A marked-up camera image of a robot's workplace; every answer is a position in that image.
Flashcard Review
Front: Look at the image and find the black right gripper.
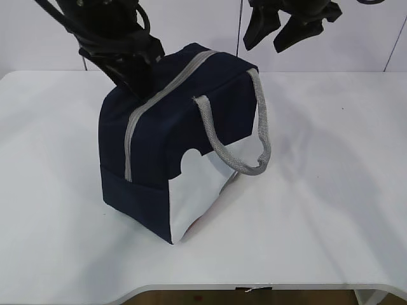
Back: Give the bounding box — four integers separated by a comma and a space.
243, 0, 342, 53

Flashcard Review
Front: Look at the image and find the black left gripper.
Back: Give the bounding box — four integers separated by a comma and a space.
63, 1, 165, 98

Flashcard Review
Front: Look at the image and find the navy blue lunch bag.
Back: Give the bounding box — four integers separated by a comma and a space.
98, 43, 271, 244

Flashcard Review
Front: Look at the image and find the black tape on table edge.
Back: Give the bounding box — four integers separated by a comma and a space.
235, 287, 273, 293

